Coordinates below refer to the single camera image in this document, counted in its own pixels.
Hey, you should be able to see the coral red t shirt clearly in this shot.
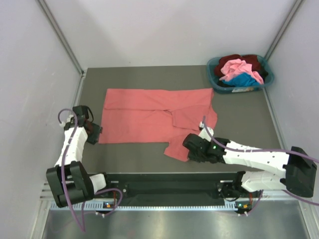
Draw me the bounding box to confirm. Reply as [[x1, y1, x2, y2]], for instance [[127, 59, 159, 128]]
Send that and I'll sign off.
[[99, 88, 217, 162]]

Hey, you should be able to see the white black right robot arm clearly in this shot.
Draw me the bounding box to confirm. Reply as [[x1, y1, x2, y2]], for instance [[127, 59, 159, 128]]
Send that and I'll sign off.
[[182, 133, 317, 198]]

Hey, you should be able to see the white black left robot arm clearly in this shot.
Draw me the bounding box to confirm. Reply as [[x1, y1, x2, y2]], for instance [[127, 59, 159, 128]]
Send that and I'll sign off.
[[46, 106, 113, 208]]

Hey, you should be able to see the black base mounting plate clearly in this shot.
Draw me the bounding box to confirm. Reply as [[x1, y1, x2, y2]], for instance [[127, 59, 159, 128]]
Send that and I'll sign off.
[[106, 173, 250, 207]]

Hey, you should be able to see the blue t shirt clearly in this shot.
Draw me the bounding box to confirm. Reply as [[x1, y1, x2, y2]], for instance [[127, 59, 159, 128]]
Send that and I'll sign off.
[[221, 73, 260, 87]]

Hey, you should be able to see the teal plastic laundry basket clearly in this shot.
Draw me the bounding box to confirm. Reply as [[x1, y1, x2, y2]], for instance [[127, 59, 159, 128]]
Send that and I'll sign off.
[[206, 54, 275, 94]]

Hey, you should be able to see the light pink t shirt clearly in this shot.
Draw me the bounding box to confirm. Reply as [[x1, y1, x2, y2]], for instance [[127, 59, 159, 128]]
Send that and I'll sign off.
[[219, 61, 264, 85]]

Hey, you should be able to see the dark red t shirt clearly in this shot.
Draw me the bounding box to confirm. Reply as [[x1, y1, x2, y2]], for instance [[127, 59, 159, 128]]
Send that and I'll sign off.
[[214, 54, 262, 77]]

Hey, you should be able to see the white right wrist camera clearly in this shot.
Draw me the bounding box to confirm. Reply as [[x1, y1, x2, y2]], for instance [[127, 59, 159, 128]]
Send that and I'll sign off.
[[198, 121, 214, 141]]

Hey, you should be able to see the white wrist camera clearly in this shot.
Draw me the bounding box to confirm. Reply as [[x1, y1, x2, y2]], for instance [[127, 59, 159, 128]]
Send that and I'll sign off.
[[198, 121, 214, 141], [59, 120, 72, 131]]

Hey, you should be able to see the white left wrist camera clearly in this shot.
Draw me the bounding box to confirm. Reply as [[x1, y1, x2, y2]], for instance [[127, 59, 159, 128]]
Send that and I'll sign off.
[[59, 120, 72, 131]]

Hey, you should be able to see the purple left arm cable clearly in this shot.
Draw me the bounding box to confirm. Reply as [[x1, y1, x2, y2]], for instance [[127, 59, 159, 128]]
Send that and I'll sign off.
[[48, 109, 124, 235]]

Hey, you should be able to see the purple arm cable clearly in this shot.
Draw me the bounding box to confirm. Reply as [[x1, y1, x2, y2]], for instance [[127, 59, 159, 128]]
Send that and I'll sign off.
[[48, 109, 124, 235], [201, 116, 319, 217]]

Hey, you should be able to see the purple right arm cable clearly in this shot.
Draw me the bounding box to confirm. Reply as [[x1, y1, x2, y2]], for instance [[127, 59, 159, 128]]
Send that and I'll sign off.
[[201, 116, 319, 217]]

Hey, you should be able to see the white slotted cable duct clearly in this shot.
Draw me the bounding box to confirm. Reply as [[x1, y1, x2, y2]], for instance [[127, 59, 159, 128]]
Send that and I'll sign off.
[[49, 201, 252, 212]]

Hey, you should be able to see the left aluminium corner post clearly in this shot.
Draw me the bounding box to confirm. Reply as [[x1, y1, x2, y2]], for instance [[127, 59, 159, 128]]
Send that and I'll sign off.
[[36, 0, 85, 76]]

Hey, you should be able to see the aluminium corner post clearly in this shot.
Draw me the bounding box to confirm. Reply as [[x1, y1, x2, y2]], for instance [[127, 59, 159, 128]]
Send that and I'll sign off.
[[264, 0, 305, 61], [36, 0, 85, 76]]

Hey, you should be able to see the right aluminium corner post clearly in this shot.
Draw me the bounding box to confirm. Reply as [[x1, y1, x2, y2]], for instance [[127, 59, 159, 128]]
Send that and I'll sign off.
[[264, 0, 305, 61]]

